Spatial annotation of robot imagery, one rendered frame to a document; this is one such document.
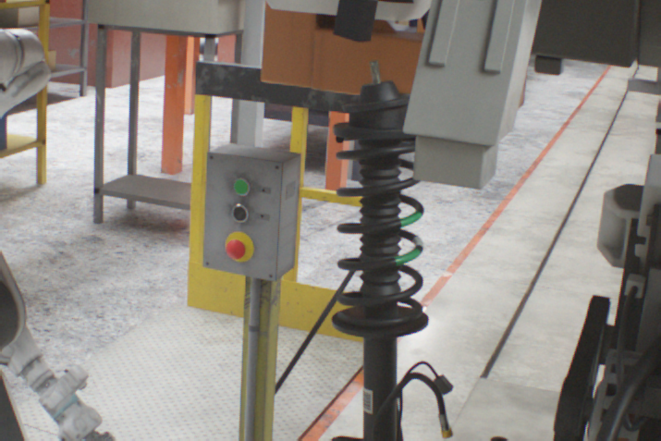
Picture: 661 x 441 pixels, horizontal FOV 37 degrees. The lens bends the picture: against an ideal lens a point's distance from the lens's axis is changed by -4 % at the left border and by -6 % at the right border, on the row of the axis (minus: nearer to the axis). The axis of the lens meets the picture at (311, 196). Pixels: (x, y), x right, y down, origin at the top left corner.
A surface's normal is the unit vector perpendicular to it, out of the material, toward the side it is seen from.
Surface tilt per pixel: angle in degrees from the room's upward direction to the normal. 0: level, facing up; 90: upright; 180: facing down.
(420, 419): 0
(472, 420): 0
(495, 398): 0
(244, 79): 90
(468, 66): 57
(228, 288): 90
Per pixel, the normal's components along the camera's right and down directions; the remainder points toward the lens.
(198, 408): 0.07, -0.96
